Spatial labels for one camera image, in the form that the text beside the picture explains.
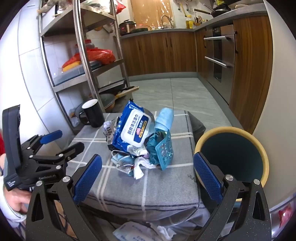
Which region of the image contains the grey plaid cloth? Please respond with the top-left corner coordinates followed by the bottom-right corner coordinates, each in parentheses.
top-left (67, 110), bottom-right (206, 230)

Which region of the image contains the stainless steel shelf rack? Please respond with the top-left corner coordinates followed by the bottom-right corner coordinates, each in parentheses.
top-left (38, 0), bottom-right (131, 135)

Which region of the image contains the pan with wooden handle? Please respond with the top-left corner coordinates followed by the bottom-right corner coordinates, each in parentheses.
top-left (99, 87), bottom-right (139, 112)

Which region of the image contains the wooden sink cabinet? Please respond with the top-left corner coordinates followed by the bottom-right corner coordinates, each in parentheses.
top-left (120, 30), bottom-right (197, 77)

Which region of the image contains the rice cooker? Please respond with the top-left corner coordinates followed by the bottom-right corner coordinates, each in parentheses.
top-left (119, 20), bottom-right (137, 35)

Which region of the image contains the blue wet wipes pack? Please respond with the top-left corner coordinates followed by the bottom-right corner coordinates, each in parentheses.
top-left (112, 100), bottom-right (154, 153)

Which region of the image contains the white rag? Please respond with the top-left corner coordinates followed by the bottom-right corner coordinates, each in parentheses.
top-left (157, 226), bottom-right (177, 240)

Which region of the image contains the yellow-rimmed teal waste bin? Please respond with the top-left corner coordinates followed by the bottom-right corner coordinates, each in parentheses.
top-left (194, 127), bottom-right (269, 204)

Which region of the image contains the black wok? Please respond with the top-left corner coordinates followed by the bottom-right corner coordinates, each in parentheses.
top-left (194, 8), bottom-right (232, 18)

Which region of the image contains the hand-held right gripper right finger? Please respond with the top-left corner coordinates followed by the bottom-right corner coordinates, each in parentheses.
top-left (193, 152), bottom-right (272, 241)

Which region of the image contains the person's left hand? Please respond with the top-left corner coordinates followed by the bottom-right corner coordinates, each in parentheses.
top-left (0, 183), bottom-right (31, 216)

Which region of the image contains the clear plastic storage box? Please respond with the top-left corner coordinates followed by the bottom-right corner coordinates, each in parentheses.
top-left (53, 61), bottom-right (102, 86)

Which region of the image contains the built-in steel oven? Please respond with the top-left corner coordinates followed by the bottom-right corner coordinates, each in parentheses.
top-left (203, 24), bottom-right (235, 82)

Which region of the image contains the small red plastic bag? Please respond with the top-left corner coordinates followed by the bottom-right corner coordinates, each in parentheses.
top-left (114, 0), bottom-right (126, 14)

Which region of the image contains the white tissue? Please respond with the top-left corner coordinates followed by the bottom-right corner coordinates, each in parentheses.
top-left (134, 156), bottom-right (158, 180)

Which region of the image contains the black mug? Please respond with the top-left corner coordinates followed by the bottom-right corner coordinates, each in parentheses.
top-left (79, 99), bottom-right (105, 128)

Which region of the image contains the wooden oven cabinet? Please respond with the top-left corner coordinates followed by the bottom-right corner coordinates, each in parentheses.
top-left (195, 15), bottom-right (274, 135)

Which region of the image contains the white printed wrapper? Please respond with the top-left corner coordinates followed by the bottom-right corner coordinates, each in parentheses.
top-left (103, 117), bottom-right (121, 143)

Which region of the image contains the large red plastic bag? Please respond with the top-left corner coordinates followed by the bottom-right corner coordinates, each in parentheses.
top-left (62, 47), bottom-right (116, 69)

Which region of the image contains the white plastic packet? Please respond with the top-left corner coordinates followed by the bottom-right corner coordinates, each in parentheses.
top-left (112, 221), bottom-right (160, 241)

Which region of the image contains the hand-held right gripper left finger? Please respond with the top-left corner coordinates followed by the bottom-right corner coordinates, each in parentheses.
top-left (25, 153), bottom-right (103, 241)

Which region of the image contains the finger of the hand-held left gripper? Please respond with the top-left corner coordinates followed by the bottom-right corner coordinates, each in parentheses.
top-left (29, 142), bottom-right (85, 167)
top-left (21, 130), bottom-right (63, 160)

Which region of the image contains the kitchen faucet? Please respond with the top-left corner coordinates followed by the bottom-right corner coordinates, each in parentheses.
top-left (161, 15), bottom-right (173, 29)

